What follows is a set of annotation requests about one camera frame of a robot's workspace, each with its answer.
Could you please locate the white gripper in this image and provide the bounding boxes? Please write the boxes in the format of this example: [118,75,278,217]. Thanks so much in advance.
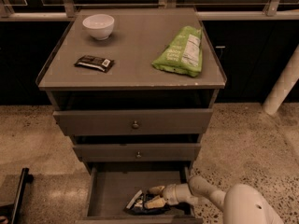
[144,183,198,209]

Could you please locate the blue chip bag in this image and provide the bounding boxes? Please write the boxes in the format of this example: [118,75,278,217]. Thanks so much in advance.
[125,190,170,215]

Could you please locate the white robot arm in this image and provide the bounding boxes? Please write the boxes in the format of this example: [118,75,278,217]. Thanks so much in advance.
[151,97,299,224]

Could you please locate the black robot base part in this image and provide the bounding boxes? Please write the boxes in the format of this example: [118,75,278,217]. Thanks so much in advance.
[0,168,34,224]

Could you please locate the middle grey drawer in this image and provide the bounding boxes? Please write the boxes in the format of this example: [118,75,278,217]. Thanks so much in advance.
[74,143,200,162]

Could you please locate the bottom grey open drawer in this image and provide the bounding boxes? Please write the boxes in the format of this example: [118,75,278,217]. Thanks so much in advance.
[76,161,203,224]

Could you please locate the top drawer metal knob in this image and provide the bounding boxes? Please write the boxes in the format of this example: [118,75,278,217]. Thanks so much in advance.
[132,120,139,129]

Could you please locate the top grey drawer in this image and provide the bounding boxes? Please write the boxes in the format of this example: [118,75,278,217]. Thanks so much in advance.
[53,109,212,136]

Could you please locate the grey drawer cabinet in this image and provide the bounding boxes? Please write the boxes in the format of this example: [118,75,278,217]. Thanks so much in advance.
[36,7,227,224]

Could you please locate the green chip bag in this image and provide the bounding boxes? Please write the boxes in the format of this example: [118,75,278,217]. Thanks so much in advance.
[152,26,203,77]

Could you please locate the black snack bar wrapper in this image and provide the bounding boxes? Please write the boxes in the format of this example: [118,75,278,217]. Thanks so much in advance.
[75,55,114,73]

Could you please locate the white ceramic bowl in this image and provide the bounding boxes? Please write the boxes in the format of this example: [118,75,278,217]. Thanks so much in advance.
[82,14,115,40]

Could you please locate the metal railing frame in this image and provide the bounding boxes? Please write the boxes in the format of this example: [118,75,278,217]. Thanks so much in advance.
[0,0,299,21]

